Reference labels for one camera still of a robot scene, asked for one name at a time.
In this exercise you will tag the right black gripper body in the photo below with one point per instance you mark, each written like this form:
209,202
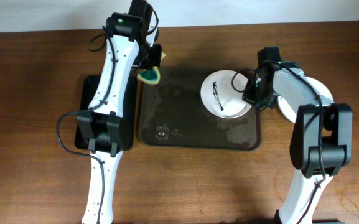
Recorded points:
253,98

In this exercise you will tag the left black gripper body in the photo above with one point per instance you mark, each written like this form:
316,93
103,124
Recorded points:
152,59

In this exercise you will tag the green and yellow sponge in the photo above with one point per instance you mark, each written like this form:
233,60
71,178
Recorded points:
150,76

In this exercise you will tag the pinkish white plate top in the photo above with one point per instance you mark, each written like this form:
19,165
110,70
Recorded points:
220,98

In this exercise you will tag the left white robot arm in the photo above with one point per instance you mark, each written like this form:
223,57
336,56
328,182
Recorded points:
107,126

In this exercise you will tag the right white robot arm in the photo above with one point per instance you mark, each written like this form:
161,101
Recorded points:
321,142

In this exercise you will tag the brown serving tray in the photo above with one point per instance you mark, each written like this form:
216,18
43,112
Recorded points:
172,114

